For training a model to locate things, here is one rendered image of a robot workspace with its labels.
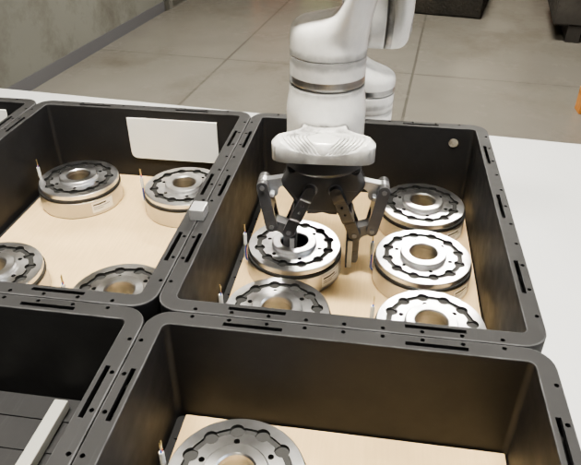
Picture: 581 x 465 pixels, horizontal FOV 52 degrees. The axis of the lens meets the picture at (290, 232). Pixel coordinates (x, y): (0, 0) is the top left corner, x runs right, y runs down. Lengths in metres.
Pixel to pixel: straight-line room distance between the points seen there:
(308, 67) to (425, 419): 0.31
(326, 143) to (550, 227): 0.62
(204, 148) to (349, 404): 0.46
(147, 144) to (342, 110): 0.38
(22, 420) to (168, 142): 0.43
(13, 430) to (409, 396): 0.32
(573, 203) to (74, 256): 0.83
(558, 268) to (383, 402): 0.54
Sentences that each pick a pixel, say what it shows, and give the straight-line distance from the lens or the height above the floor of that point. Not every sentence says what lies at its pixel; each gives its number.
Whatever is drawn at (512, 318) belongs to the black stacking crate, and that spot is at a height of 0.91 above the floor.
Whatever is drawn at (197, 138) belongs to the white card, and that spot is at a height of 0.89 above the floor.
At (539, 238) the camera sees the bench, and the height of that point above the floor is 0.70.
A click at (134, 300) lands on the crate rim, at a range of 0.50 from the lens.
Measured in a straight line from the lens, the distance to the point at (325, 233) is 0.68.
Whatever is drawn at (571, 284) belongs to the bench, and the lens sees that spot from 0.95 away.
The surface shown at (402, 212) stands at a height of 0.86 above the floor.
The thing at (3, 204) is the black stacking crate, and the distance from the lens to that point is 0.82.
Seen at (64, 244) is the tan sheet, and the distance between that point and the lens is 0.77.
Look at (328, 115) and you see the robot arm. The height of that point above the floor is 1.03.
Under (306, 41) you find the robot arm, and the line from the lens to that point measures 0.54.
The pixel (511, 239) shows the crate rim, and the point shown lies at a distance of 0.58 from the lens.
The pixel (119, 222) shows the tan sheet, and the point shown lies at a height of 0.83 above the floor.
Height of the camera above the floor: 1.24
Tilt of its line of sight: 34 degrees down
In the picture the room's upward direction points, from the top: straight up
